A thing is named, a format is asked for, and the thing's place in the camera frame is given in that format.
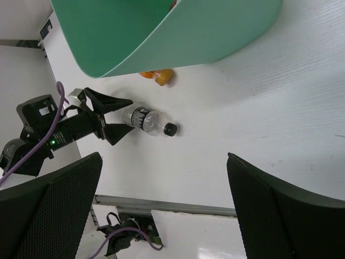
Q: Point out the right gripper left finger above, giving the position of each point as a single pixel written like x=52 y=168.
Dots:
x=45 y=217

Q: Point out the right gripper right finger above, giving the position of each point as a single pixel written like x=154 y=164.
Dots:
x=280 y=220

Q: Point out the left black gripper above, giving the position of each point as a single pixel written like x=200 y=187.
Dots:
x=92 y=122

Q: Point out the clear bottle black label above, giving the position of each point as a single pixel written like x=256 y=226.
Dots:
x=150 y=121

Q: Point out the orange plastic bottle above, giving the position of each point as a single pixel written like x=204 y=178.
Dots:
x=161 y=77

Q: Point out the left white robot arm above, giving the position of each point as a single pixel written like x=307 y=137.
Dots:
x=76 y=122

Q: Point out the green plastic bin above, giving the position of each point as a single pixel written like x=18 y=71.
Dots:
x=112 y=38

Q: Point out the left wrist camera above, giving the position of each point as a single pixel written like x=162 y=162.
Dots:
x=39 y=111

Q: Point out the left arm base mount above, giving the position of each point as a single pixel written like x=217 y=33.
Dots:
x=124 y=228

